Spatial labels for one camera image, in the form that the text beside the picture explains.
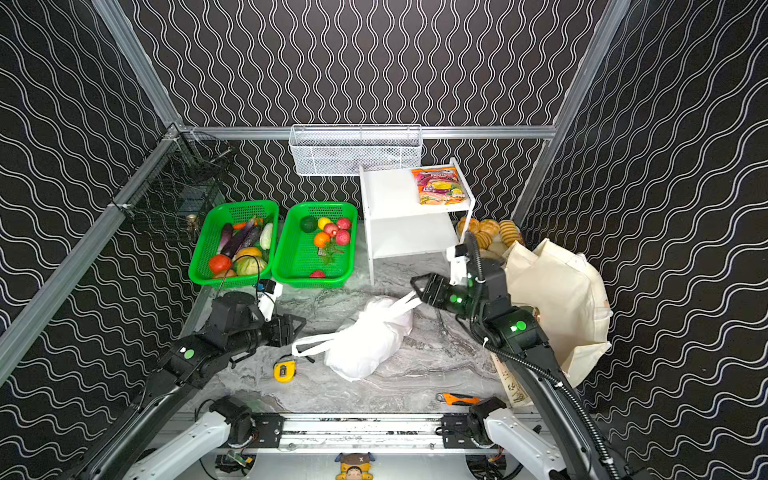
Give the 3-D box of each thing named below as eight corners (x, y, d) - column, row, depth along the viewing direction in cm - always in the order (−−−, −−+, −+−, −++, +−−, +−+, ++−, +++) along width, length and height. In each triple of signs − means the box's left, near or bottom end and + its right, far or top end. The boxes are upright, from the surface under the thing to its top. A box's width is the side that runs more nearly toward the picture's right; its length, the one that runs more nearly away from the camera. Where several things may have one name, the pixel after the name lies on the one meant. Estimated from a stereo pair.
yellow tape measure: (272, 382, 84) (270, 379, 82) (277, 363, 88) (274, 360, 86) (294, 382, 84) (292, 379, 82) (298, 363, 87) (296, 360, 86)
